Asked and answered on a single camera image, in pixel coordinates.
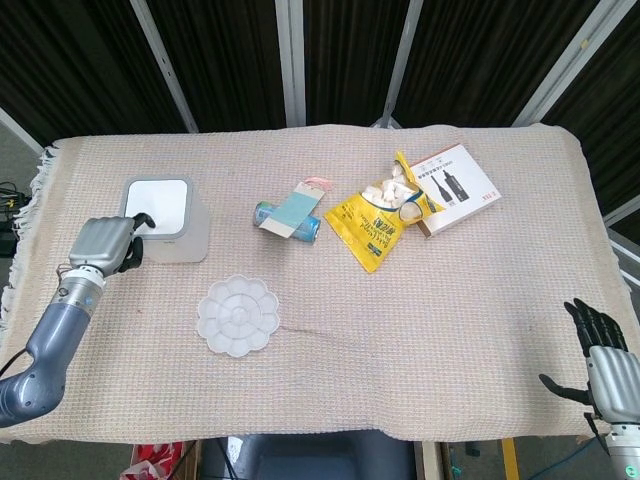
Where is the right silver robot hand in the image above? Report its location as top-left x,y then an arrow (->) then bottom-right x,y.
537,297 -> 640,427

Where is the dark backdrop curtain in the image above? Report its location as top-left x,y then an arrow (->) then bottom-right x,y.
0,0 -> 640,224

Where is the white square container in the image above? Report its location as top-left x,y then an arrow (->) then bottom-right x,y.
121,174 -> 211,264

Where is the white flat product box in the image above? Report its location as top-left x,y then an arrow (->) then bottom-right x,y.
406,142 -> 504,241

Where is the yellow bar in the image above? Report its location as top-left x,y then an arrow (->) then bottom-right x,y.
501,437 -> 520,480

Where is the grey metal frame post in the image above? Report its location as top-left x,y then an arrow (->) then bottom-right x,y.
274,0 -> 307,127
513,0 -> 625,127
370,0 -> 427,129
129,0 -> 200,133

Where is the red patterned bag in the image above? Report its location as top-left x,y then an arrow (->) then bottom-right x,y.
118,441 -> 187,480

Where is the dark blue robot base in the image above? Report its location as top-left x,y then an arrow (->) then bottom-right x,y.
199,431 -> 417,480

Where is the blue card with pink tassel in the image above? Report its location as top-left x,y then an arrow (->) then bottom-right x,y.
259,175 -> 334,240

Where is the white flower paint palette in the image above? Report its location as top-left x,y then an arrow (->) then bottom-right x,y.
195,273 -> 281,359

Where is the teal cable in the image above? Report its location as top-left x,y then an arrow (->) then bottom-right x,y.
541,438 -> 610,480

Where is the yellow marshmallow bag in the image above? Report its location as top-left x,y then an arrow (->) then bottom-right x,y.
323,150 -> 448,275

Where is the beige woven tablecloth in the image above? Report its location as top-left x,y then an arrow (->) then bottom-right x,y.
0,122 -> 635,444

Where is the bundle of cables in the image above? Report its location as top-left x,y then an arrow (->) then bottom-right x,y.
0,180 -> 32,214

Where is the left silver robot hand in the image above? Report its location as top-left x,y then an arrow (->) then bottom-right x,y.
67,212 -> 157,277

